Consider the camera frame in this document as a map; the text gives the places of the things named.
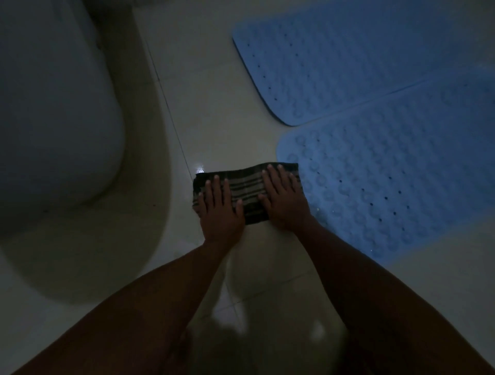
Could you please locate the person's right hand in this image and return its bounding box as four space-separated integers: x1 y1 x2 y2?
258 164 312 233

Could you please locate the blue rubber bath mat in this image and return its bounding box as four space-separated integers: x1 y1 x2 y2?
232 0 495 127
276 71 495 267

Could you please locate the white toilet bowl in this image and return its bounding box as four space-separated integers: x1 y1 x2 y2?
0 0 125 236

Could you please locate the person's left forearm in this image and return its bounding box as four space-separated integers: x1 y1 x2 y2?
12 237 233 375

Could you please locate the dark striped cleaning cloth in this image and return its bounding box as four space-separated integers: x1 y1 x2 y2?
192 163 303 226

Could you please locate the person's right forearm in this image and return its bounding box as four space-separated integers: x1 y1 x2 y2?
292 220 495 375

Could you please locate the person's left hand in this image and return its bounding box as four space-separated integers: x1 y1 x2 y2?
197 175 246 248

